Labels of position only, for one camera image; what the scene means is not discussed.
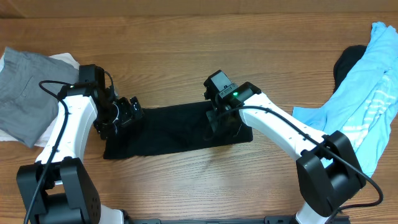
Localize black t-shirt with white logo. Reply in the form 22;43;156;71
103;101;253;160

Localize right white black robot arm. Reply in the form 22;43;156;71
204;80;366;223

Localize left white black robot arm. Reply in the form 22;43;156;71
16;64;144;224

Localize grey folded shorts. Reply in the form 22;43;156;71
1;47;80;147

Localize pale pink folded garment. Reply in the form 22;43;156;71
0;52;80;149

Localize light blue t-shirt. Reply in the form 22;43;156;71
292;22;397;176

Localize dark navy garment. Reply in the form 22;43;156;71
333;45;367;92

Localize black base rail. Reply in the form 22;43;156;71
124;215;351;224

